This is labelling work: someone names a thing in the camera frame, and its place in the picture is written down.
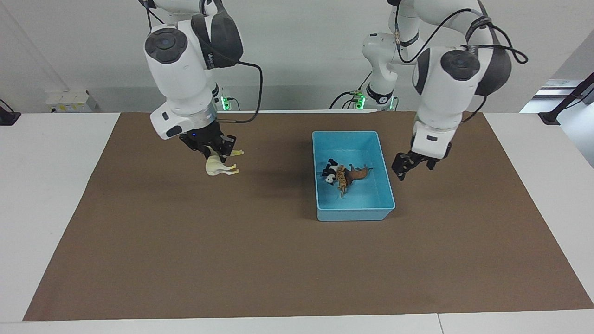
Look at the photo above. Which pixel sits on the light blue storage box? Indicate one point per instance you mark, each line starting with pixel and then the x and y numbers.
pixel 362 204

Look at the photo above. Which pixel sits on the brown table mat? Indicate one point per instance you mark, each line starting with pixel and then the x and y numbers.
pixel 260 269

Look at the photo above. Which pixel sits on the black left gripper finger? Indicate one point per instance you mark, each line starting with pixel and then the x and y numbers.
pixel 431 164
pixel 400 168

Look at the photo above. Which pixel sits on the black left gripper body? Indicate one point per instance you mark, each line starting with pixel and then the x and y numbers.
pixel 415 158

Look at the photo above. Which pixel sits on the black table clamp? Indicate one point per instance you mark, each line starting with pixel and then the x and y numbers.
pixel 8 116

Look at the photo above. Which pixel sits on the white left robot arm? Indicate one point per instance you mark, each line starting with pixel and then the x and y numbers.
pixel 445 83

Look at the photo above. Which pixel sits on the orange tiger toy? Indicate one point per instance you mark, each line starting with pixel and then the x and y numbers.
pixel 342 178

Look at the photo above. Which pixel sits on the black white panda toy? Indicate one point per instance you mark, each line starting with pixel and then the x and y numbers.
pixel 330 174

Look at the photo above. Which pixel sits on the black clamp stand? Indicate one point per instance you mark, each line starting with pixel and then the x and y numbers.
pixel 564 99

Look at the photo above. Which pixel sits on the white wall socket box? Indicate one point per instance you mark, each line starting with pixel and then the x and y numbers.
pixel 69 101

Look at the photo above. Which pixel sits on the cream white horse toy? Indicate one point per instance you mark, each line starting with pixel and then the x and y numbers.
pixel 216 166

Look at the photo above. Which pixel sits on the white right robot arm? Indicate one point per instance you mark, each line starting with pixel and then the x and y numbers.
pixel 181 69

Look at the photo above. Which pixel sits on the brown animal toy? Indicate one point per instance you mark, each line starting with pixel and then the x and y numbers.
pixel 359 173

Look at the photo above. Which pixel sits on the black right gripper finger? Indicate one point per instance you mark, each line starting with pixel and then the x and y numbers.
pixel 227 146
pixel 208 153

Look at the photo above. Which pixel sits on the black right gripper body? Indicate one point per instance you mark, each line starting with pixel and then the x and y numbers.
pixel 202 138

